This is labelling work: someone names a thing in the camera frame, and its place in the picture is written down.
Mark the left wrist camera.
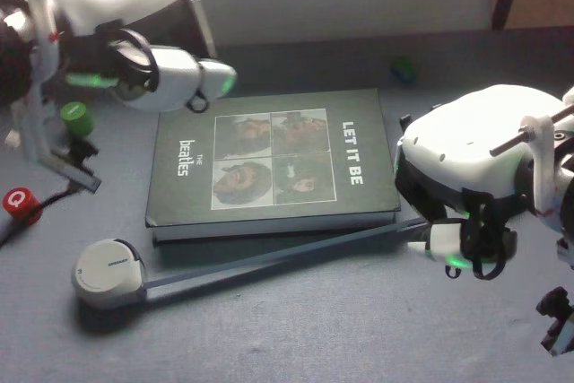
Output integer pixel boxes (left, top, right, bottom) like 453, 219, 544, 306
4, 100, 103, 198

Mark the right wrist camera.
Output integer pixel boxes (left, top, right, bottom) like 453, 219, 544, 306
535, 286, 574, 357

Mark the red toy cylinder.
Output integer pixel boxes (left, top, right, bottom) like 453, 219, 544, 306
2, 187, 44, 226

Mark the white grey tape measure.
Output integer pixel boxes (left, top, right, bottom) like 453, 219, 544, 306
70, 216, 434, 311

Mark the green toy cylinder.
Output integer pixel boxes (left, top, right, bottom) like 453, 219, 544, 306
59, 100, 96, 137

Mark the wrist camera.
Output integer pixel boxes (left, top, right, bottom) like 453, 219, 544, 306
4, 100, 103, 198
535, 286, 574, 357

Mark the grey table cloth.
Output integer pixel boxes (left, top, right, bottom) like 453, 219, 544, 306
0, 28, 574, 383

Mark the black Beatles hardcover book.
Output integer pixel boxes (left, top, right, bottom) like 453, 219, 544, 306
144, 88, 403, 248

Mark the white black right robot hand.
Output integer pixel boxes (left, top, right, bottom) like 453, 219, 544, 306
394, 84, 565, 282

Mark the green blue toy block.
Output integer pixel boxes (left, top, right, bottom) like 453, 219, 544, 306
388, 57, 419, 87

